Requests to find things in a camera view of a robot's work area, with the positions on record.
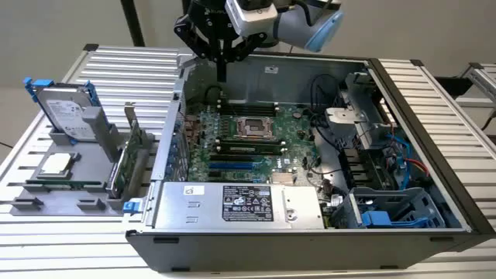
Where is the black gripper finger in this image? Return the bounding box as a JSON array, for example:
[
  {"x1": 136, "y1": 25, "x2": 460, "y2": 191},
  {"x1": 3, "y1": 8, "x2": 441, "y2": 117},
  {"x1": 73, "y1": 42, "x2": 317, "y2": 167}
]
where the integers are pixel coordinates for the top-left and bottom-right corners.
[
  {"x1": 173, "y1": 16, "x2": 223, "y2": 82},
  {"x1": 221, "y1": 32, "x2": 269, "y2": 82}
]

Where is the green graphics card black cooler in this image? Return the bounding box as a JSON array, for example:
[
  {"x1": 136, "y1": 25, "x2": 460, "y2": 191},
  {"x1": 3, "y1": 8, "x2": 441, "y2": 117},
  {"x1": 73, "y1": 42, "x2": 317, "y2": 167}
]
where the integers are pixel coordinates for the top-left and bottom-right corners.
[{"x1": 108, "y1": 101, "x2": 151, "y2": 202}]

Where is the black stand pole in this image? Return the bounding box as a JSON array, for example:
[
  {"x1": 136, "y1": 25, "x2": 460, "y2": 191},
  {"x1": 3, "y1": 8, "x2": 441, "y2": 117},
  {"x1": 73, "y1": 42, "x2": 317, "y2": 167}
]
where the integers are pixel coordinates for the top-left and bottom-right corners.
[{"x1": 121, "y1": 0, "x2": 147, "y2": 47}]

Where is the metal CPU socket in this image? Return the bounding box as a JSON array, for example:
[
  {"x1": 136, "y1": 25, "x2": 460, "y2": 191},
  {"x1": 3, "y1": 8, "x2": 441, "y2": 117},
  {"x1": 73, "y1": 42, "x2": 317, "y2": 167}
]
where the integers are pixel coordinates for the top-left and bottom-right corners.
[{"x1": 231, "y1": 115, "x2": 275, "y2": 138}]

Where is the green motherboard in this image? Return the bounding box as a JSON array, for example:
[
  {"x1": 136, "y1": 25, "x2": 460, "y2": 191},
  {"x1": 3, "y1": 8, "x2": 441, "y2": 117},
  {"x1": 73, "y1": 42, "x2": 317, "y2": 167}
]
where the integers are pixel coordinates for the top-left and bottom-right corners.
[{"x1": 185, "y1": 103, "x2": 323, "y2": 185}]

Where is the RAM stick with white label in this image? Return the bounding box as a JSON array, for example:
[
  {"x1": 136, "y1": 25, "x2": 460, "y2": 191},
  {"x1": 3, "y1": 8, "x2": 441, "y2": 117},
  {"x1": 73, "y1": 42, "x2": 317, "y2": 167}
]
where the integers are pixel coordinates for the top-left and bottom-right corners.
[{"x1": 220, "y1": 145, "x2": 284, "y2": 155}]

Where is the grey metal drive cage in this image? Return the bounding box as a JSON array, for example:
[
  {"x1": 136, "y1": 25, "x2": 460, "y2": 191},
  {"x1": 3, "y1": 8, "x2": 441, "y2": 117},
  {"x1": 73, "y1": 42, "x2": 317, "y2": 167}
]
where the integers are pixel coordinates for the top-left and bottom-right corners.
[{"x1": 323, "y1": 72, "x2": 392, "y2": 151}]

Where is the black expansion slot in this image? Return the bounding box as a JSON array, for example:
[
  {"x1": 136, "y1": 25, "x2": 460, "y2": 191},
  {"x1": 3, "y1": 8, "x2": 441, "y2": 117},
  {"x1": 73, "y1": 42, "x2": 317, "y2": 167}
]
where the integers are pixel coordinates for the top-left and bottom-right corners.
[{"x1": 211, "y1": 153, "x2": 256, "y2": 162}]

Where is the blue expansion slot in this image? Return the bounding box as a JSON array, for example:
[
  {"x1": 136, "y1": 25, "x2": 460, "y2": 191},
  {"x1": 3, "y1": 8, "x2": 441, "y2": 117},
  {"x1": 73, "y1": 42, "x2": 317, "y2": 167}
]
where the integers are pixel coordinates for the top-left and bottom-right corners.
[{"x1": 208, "y1": 162, "x2": 255, "y2": 171}]

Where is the hard disk in blue carrier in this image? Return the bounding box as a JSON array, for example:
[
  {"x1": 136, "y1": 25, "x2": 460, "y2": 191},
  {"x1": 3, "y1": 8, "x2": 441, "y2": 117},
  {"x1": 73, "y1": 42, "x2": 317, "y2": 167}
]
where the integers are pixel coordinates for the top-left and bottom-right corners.
[{"x1": 23, "y1": 77, "x2": 103, "y2": 145}]

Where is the small silver heatsink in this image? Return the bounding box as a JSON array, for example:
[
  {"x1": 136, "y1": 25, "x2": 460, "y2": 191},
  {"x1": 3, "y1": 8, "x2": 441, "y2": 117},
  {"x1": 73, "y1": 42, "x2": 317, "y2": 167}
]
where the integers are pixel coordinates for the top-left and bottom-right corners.
[{"x1": 271, "y1": 173, "x2": 297, "y2": 185}]

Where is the grey plastic parts rack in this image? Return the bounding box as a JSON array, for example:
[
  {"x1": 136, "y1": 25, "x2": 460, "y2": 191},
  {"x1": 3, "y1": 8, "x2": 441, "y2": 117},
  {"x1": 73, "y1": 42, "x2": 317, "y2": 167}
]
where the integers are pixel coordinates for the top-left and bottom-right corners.
[{"x1": 11, "y1": 106, "x2": 160, "y2": 217}]

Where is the silver CPU chip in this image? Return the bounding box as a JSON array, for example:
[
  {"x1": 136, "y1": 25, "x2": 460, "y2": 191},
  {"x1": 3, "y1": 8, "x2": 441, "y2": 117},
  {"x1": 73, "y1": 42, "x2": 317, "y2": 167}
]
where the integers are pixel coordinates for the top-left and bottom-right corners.
[{"x1": 40, "y1": 152, "x2": 75, "y2": 175}]

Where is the silver power supply unit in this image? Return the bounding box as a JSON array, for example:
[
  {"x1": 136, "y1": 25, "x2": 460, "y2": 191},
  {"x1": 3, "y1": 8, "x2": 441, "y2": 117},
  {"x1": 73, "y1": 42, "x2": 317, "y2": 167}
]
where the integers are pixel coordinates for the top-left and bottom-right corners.
[{"x1": 153, "y1": 181, "x2": 325, "y2": 230}]

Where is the green RAM stick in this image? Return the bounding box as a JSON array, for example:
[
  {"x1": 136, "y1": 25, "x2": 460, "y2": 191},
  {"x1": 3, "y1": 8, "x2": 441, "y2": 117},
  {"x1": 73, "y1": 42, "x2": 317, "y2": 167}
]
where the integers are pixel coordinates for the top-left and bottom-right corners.
[{"x1": 25, "y1": 179, "x2": 104, "y2": 188}]

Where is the grey plastic disk bay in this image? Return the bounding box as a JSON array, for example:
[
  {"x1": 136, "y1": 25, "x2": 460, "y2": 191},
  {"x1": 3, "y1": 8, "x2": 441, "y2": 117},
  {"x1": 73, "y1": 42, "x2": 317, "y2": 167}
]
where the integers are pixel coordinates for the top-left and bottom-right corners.
[{"x1": 332, "y1": 185, "x2": 447, "y2": 230}]

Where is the blue plastic bay latch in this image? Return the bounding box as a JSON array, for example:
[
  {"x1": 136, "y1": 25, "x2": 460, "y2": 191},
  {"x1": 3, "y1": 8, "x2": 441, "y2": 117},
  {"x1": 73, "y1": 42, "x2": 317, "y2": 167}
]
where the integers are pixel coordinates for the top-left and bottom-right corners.
[{"x1": 361, "y1": 210, "x2": 392, "y2": 228}]

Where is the open black PC case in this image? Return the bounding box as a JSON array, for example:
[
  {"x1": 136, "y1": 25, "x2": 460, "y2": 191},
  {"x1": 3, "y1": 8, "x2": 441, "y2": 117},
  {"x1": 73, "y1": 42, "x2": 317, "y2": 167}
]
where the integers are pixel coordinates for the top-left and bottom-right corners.
[{"x1": 124, "y1": 46, "x2": 496, "y2": 274}]

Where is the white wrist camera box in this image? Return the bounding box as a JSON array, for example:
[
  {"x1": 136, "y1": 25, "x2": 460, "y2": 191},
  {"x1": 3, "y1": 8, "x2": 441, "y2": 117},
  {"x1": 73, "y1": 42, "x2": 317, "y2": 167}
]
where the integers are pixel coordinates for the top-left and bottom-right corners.
[{"x1": 225, "y1": 0, "x2": 279, "y2": 37}]

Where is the black wire loop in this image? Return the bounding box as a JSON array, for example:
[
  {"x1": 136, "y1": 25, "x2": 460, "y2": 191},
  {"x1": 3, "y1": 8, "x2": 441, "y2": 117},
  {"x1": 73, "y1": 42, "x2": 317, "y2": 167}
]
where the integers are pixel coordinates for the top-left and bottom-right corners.
[{"x1": 309, "y1": 74, "x2": 337, "y2": 111}]

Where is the blue wire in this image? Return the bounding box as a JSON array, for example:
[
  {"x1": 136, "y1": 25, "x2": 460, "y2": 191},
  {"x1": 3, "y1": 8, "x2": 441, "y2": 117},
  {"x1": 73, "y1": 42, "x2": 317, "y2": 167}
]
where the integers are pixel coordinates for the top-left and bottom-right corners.
[{"x1": 387, "y1": 132, "x2": 417, "y2": 192}]

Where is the red wire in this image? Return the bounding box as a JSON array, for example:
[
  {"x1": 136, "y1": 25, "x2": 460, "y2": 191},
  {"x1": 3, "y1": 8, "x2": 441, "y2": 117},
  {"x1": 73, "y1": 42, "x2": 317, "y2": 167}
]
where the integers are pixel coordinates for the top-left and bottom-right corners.
[{"x1": 404, "y1": 158, "x2": 431, "y2": 177}]

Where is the aluminium frame side table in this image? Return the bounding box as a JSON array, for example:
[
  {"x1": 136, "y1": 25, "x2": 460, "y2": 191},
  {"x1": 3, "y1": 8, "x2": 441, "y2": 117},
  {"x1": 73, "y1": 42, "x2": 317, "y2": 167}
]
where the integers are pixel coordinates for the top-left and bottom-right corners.
[{"x1": 455, "y1": 62, "x2": 496, "y2": 114}]

